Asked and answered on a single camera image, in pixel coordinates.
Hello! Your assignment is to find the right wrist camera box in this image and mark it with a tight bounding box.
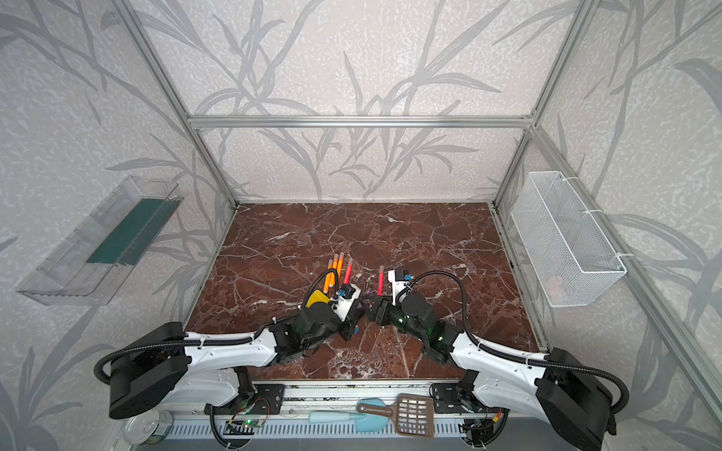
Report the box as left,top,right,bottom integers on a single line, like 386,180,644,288
387,268,414,306

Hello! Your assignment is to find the yellow toy shovel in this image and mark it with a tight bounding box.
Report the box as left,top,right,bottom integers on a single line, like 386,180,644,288
305,289,330,308

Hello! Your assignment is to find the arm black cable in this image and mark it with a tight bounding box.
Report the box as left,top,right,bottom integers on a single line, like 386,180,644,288
397,269,631,415
93,268,340,387

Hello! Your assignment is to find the red marker pen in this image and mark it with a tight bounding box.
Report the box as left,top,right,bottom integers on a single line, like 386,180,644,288
343,257,353,285

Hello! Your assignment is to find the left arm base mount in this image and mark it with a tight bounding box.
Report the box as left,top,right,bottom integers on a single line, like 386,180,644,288
204,368,286,415

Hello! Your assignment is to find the aluminium cage frame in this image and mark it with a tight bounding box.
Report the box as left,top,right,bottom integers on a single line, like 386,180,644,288
110,1,721,421

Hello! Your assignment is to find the clear plastic wall tray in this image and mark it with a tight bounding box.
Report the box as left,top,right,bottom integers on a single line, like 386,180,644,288
17,176,184,306

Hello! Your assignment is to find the brown slotted spatula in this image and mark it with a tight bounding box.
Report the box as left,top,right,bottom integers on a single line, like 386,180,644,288
356,394,435,438

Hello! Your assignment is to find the pink marker pen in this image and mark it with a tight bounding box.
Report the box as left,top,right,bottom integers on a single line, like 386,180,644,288
376,265,385,297

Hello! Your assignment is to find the small circuit board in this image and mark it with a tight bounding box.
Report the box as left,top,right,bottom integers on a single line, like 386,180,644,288
225,417,266,436

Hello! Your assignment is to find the white wire mesh basket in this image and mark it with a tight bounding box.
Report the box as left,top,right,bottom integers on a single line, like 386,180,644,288
511,171,627,308

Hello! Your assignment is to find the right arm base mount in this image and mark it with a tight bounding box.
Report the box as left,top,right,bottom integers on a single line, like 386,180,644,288
430,370,493,413

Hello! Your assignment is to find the aluminium front rail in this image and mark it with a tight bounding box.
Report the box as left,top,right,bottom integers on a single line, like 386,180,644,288
115,378,588,441

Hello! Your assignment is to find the light blue silicone spatula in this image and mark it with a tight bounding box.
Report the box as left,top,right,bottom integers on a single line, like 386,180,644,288
308,411,389,433

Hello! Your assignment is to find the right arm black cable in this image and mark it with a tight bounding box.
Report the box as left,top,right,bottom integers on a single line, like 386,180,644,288
397,269,631,415

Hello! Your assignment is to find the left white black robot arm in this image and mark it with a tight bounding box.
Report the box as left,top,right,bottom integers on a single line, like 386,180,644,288
94,300,364,420

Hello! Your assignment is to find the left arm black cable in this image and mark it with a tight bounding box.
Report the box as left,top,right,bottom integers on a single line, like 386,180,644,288
93,268,340,387

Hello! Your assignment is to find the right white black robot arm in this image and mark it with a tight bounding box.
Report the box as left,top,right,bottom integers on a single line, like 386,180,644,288
361,293,617,450

